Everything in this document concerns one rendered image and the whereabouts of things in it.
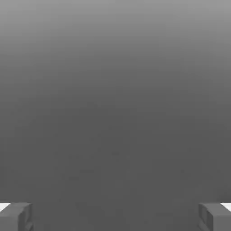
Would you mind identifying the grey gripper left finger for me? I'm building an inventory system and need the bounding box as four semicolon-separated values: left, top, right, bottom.
0;202;34;231

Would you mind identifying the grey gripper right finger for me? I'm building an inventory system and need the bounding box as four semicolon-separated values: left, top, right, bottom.
198;202;231;231

